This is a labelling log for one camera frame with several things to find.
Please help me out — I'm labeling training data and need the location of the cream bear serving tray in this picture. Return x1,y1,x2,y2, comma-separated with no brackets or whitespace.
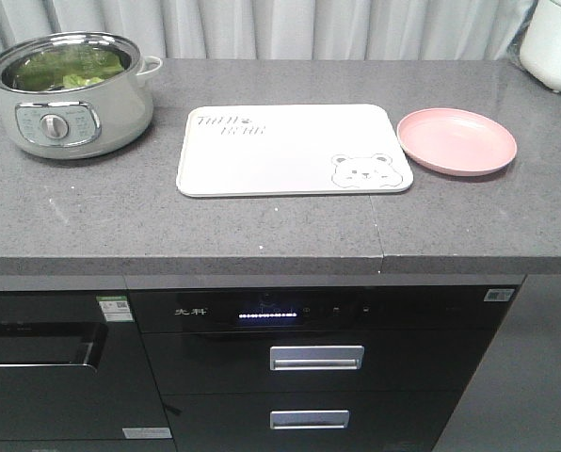
176,104,413,198

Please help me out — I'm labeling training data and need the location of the pink round plate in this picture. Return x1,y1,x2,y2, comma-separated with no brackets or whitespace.
396,107,518,177

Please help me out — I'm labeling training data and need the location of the green lettuce leaf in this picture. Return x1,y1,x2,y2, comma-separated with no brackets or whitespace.
9,45,124,91

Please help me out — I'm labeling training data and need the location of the black disinfection cabinet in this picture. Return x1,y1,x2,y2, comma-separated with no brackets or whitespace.
130,283,519,451

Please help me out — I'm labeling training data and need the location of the green energy label sticker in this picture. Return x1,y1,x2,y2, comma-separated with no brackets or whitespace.
96,296,134,322

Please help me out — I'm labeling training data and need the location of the grey pleated curtain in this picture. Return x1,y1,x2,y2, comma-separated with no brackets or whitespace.
0,1,535,60

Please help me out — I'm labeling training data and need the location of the pale green electric cooking pot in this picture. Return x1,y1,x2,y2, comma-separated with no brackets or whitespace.
0,31,163,160

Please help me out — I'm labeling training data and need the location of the black built-in dishwasher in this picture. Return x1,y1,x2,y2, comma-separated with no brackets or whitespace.
0,291,175,451

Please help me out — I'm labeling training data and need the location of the grey cabinet door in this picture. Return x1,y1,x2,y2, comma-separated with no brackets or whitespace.
435,275,561,451

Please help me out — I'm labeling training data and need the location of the white rice cooker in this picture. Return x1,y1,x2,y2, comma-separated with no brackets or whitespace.
520,0,561,92

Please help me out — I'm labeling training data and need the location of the upper silver drawer handle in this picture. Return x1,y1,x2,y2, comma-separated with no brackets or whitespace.
269,345,365,371

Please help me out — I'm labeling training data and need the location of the silver drawer handle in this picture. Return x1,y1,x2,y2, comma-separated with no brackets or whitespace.
269,345,365,371
269,410,350,430

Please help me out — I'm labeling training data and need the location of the lower silver drawer handle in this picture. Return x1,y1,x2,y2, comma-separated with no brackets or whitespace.
269,410,350,430

